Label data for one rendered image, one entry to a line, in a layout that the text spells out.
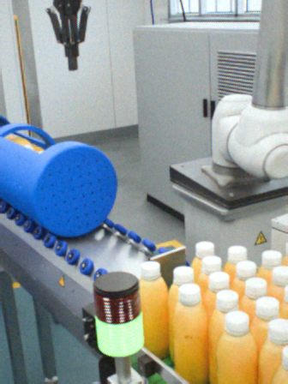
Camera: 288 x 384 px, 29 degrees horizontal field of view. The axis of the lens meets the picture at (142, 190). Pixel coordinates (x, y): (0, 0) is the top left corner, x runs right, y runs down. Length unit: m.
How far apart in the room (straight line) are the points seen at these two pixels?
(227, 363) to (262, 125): 0.78
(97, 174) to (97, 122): 5.18
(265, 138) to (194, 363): 0.71
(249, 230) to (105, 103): 5.18
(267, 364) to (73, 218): 0.88
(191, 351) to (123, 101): 6.00
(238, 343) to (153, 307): 0.25
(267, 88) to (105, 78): 5.32
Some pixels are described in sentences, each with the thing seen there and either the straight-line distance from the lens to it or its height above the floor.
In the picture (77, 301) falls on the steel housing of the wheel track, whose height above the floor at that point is 0.86.
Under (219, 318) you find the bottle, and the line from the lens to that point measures 1.02.
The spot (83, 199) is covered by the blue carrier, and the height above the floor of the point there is 1.07.
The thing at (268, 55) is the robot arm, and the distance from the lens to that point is 1.55.
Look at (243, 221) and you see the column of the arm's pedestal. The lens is 1.77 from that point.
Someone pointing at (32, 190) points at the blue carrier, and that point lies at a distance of 1.58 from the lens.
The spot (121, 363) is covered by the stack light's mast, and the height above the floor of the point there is 1.13.
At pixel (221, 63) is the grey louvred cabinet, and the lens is 3.40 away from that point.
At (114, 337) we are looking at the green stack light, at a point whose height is 1.19.
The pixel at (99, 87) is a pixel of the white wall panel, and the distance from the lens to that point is 6.78.
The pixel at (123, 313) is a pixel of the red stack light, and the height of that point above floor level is 1.23.
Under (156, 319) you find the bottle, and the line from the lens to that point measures 1.15.
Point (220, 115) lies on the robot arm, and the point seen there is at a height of 1.26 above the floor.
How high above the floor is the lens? 1.61
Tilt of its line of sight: 19 degrees down
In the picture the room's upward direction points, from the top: 4 degrees counter-clockwise
